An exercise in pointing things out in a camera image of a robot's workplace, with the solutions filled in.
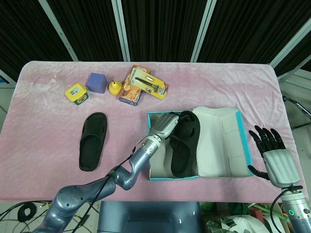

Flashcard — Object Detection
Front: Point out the black coiled cable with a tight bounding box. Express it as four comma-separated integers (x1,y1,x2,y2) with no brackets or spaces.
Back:
18,203,37,222

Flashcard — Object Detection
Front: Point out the blue and orange snack box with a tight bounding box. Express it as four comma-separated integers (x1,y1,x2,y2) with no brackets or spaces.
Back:
118,65,151,107

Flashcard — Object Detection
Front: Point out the black pleated curtain panel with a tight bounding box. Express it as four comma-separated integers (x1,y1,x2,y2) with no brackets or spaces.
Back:
48,0,124,61
0,0,75,82
121,0,207,61
198,0,311,65

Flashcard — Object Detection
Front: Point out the green tub with yellow lid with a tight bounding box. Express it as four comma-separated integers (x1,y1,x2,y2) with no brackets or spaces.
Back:
64,82,89,106

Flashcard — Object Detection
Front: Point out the black slipper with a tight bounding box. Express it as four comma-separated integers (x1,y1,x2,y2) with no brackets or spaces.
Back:
169,110,202,177
78,112,108,172

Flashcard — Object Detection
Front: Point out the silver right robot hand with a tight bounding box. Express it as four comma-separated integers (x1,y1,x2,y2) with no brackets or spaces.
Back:
247,125,300,188

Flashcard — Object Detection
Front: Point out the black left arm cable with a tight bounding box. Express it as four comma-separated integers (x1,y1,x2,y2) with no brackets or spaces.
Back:
80,145,144,233

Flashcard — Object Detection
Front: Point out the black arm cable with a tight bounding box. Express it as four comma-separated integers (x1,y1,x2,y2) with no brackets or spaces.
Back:
80,145,144,233
270,185,303,233

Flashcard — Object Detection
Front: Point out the yellow pear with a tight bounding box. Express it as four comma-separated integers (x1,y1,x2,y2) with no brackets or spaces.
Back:
108,80,123,95

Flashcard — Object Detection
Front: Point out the purple foam cube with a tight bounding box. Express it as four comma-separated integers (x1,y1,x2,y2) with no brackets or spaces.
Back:
86,72,108,95

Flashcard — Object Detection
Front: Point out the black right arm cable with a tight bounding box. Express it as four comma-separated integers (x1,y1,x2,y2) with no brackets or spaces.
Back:
270,185,303,233

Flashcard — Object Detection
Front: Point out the white partition frame post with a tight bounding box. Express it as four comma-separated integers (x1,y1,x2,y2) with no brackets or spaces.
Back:
111,0,131,61
269,24,311,68
190,0,214,63
38,0,79,61

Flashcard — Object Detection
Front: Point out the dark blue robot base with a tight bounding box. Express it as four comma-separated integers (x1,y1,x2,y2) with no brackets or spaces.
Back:
98,200,204,233

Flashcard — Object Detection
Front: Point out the teal cardboard shoe box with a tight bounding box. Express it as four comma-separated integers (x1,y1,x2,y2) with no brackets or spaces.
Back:
147,106,253,182

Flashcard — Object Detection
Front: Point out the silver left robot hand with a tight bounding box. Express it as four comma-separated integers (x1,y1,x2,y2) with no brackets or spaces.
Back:
149,111,187,140

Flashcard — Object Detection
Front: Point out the razor in yellow blister pack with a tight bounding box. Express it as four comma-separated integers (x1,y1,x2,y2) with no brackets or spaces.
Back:
128,68,169,100

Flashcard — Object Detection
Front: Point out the chrome tube frame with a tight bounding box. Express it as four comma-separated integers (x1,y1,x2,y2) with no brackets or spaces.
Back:
283,96,311,129

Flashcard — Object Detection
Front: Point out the pink plush table cloth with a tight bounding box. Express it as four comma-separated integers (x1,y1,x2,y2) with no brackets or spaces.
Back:
0,60,304,203

